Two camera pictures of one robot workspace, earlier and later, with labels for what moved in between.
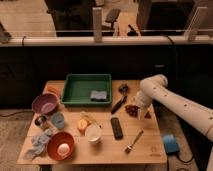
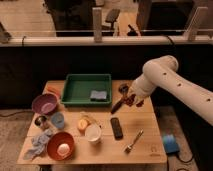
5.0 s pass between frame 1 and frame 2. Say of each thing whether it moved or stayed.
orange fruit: stayed
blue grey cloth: stayed
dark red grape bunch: moved
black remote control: stayed
